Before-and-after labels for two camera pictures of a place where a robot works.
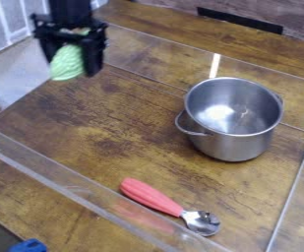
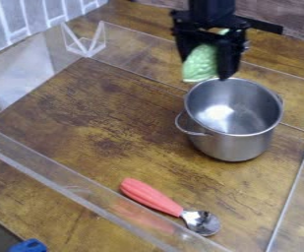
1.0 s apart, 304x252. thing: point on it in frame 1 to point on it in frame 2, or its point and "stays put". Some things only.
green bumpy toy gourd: (67, 64) to (199, 63)
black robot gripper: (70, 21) to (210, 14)
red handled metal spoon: (202, 222) stays put
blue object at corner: (30, 245) stays put
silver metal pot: (230, 116) stays put
